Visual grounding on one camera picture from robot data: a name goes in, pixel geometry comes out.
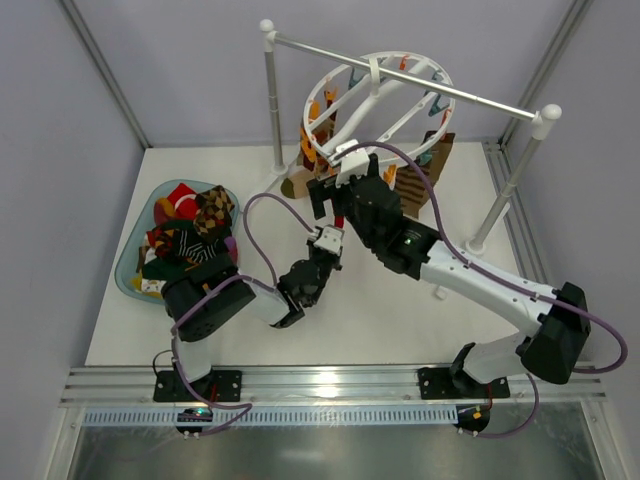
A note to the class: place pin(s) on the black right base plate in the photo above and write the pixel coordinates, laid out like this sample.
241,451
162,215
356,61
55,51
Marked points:
438,383

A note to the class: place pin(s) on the brown yellow argyle sock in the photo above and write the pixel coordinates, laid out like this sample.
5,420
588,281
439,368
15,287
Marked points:
213,218

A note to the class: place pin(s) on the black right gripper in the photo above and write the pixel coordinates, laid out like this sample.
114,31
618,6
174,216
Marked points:
326,191

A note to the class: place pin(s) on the pile of colourful socks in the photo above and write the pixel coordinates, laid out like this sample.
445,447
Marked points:
185,235

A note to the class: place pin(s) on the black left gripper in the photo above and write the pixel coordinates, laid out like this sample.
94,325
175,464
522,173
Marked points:
324,260

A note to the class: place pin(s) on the brown striped sock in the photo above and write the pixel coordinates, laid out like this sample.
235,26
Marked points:
411,190

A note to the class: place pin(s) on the beige patchwork argyle sock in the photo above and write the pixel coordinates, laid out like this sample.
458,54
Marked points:
294,185

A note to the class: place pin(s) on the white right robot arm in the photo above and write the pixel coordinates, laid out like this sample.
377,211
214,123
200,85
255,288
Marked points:
552,327

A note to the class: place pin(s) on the white metal drying rack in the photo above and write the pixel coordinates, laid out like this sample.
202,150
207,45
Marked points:
543,121

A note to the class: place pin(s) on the teal plastic basket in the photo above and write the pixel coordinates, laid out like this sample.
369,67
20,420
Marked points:
130,240

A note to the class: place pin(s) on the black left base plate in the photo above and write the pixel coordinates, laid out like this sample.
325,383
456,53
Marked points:
217,386

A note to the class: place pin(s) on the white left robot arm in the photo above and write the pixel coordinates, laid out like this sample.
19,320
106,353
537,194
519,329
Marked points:
205,300

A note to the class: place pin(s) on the teal clothes peg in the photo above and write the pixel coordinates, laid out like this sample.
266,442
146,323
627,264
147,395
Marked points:
424,158

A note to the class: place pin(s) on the plain brown sock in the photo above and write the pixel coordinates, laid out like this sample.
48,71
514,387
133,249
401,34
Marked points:
435,167

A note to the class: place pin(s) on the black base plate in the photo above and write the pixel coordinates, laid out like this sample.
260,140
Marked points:
217,386
438,383

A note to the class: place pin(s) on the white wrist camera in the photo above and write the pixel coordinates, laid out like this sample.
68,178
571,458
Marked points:
328,238
351,160

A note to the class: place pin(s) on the white round clip hanger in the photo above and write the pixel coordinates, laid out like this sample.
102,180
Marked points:
355,93

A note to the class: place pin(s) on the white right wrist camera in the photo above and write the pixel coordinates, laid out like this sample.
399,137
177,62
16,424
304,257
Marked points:
351,160

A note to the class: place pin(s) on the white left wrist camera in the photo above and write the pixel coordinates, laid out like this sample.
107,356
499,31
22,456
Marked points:
328,238

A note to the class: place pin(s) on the white slotted cable duct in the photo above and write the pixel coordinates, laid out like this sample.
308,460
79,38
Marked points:
273,416

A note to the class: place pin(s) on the aluminium mounting rail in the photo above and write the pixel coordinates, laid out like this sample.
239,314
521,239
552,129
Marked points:
314,385

